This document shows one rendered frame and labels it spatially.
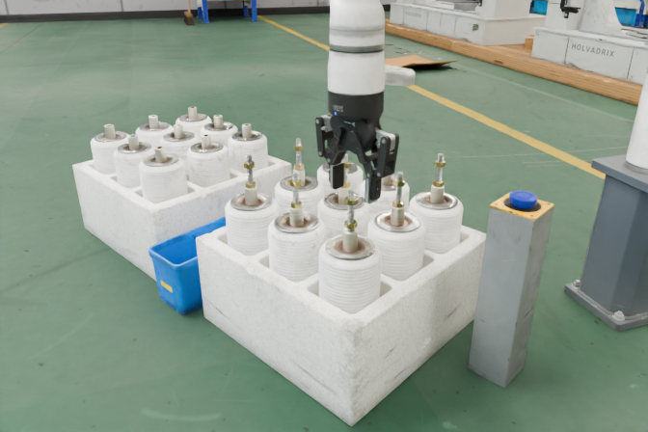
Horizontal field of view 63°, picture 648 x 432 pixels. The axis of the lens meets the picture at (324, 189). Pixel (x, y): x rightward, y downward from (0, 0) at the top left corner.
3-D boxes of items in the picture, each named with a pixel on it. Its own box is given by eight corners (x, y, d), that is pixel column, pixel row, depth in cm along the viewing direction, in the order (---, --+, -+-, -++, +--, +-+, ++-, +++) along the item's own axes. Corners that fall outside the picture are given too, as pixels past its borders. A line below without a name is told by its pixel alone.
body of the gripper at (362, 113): (312, 82, 70) (313, 149, 74) (360, 94, 65) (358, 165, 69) (352, 74, 75) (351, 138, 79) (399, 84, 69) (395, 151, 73)
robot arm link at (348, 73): (418, 85, 72) (421, 38, 69) (362, 99, 65) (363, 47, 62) (368, 75, 78) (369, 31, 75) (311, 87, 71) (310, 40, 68)
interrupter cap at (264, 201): (238, 216, 91) (237, 212, 91) (225, 200, 97) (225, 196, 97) (279, 207, 94) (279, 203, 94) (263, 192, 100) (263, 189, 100)
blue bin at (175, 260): (261, 246, 131) (259, 202, 127) (292, 261, 124) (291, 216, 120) (152, 298, 111) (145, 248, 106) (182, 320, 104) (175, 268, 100)
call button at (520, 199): (515, 199, 82) (517, 187, 82) (540, 206, 80) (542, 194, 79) (502, 207, 80) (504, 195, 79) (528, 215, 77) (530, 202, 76)
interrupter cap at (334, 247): (343, 267, 76) (343, 263, 75) (315, 246, 81) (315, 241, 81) (385, 253, 79) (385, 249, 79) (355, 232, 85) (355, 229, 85)
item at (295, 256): (283, 337, 89) (281, 242, 82) (263, 306, 97) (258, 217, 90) (335, 320, 93) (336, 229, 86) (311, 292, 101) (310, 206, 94)
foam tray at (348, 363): (337, 247, 131) (337, 179, 124) (480, 314, 106) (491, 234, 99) (203, 317, 105) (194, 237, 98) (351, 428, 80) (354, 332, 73)
